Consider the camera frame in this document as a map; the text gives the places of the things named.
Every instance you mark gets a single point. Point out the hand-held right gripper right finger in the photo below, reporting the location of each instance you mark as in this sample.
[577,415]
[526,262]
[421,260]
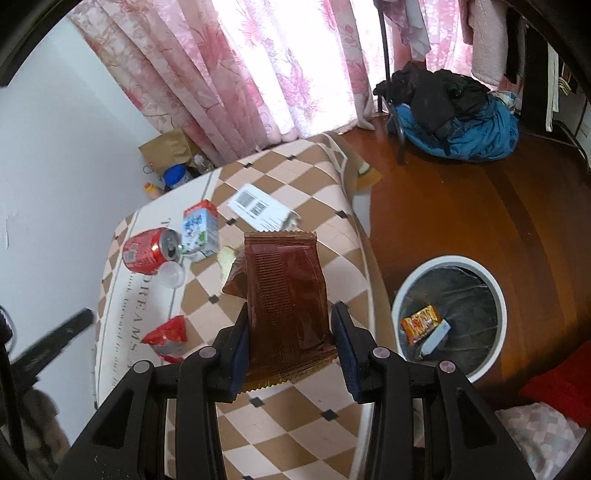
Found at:
[346,353]

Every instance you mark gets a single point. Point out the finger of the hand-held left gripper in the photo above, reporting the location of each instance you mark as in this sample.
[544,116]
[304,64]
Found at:
[60,334]

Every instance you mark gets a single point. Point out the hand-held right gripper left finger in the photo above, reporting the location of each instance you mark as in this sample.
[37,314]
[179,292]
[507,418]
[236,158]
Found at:
[238,353]

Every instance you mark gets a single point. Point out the brown snack packet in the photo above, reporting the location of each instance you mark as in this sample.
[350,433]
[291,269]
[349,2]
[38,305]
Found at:
[281,295]

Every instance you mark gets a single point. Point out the red snack wrapper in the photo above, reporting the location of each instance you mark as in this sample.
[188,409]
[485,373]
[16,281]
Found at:
[166,334]

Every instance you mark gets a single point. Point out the orange snack wrapper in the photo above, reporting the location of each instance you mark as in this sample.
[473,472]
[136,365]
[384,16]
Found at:
[419,323]

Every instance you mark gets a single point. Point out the small white box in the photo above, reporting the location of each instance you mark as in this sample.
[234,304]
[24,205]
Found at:
[436,337]

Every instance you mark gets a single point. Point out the clear plastic cup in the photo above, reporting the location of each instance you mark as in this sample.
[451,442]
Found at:
[171,275]

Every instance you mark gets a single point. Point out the red soda can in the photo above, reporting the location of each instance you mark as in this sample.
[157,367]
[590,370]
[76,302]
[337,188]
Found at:
[145,251]

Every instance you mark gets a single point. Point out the white and blue milk carton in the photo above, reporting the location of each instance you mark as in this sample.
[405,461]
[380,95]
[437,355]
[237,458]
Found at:
[198,230]

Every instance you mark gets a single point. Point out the white round trash bin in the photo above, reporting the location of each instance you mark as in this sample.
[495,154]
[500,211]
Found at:
[450,263]

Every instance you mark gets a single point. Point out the white printed paper sheet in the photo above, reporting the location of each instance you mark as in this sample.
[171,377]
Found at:
[258,205]

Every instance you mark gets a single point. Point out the person's left forearm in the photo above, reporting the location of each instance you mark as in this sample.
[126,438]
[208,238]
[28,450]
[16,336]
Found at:
[46,424]

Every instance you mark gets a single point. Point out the checkered tablecloth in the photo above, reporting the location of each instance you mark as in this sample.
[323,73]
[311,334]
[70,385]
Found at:
[295,415]

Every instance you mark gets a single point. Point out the small orange bottle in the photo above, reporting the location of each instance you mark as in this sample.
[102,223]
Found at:
[151,190]

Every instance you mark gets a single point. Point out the brown cardboard piece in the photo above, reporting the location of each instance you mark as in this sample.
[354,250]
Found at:
[369,177]

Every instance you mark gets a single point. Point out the blue-lid jar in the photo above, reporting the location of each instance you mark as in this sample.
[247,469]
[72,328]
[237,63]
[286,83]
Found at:
[178,177]

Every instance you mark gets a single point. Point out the clear plastic bottle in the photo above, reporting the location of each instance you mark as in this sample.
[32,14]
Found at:
[203,165]

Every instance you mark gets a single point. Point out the checkered pillow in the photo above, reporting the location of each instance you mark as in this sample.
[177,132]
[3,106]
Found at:
[535,434]

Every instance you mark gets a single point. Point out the red blanket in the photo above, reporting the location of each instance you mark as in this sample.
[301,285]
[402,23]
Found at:
[558,383]

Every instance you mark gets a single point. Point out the brown paper bag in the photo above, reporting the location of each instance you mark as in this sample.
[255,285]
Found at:
[166,147]

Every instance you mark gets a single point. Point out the blue cloth pile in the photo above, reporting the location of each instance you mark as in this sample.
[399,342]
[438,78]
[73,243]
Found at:
[471,138]

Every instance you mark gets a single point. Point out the black clothes pile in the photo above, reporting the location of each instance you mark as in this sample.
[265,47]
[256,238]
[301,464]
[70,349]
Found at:
[434,97]

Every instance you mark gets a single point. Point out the pink floral curtain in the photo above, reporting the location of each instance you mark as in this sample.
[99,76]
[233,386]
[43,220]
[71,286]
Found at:
[207,69]

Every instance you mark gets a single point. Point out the black clothes rack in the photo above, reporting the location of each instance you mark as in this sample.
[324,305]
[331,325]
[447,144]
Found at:
[383,55]

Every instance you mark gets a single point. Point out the lilac hanging garment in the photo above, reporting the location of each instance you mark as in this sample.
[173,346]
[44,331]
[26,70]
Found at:
[411,23]

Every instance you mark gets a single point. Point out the black white-striped pants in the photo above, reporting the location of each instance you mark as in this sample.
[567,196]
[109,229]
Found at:
[531,69]

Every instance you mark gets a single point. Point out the pink fluffy coat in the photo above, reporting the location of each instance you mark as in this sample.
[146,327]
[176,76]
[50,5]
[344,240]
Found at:
[485,41]

